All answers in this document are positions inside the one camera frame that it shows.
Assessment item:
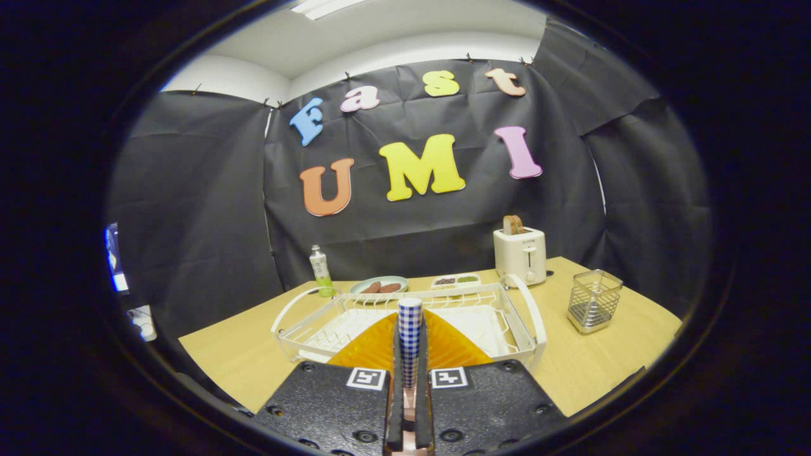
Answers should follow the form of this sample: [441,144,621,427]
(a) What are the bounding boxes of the metal wire basket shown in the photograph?
[566,269,624,335]

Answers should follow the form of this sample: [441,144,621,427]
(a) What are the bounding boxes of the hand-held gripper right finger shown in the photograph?
[415,310,569,456]

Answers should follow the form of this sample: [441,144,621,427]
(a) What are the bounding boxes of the green and white bottle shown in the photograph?
[309,245,335,298]

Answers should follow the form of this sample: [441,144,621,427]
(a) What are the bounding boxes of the computer screen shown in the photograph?
[105,222,129,293]

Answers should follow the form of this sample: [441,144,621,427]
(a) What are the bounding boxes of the white wire dish rack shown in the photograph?
[271,274,548,374]

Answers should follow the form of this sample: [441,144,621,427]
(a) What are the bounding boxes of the white object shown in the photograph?
[129,305,158,343]

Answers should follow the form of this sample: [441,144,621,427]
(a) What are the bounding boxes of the teal plate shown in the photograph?
[350,275,409,296]

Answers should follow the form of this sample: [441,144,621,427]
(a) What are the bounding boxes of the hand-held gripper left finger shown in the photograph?
[252,310,406,456]

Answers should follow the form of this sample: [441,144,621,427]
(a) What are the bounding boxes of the black backdrop cloth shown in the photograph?
[106,16,713,355]

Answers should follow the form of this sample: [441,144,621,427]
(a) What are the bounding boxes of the blue checked handle spoon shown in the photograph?
[397,298,424,453]

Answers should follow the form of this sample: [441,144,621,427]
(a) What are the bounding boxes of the white divided snack dish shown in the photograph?
[431,273,482,292]

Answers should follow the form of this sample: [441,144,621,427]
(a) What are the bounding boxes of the white toaster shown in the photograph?
[493,227,547,287]

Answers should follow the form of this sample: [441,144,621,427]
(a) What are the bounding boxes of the ceiling light panel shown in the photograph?
[291,0,368,21]

